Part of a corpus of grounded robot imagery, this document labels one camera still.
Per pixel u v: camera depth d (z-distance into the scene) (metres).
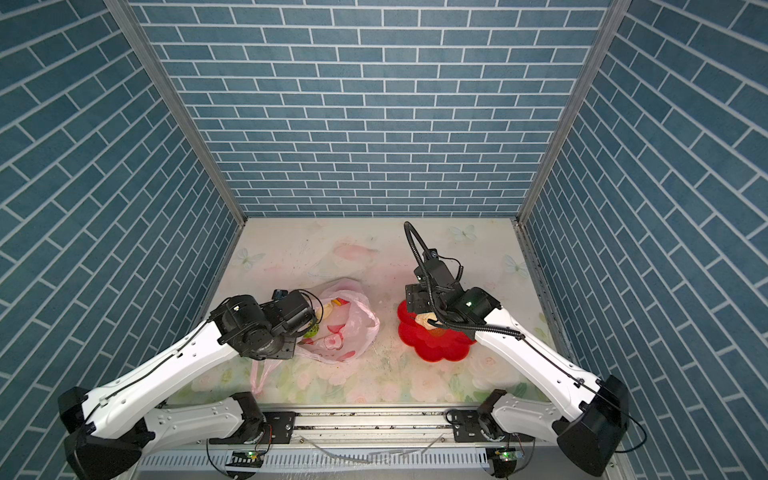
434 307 0.54
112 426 0.38
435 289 0.55
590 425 0.37
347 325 0.89
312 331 0.59
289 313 0.53
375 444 0.72
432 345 0.87
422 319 0.89
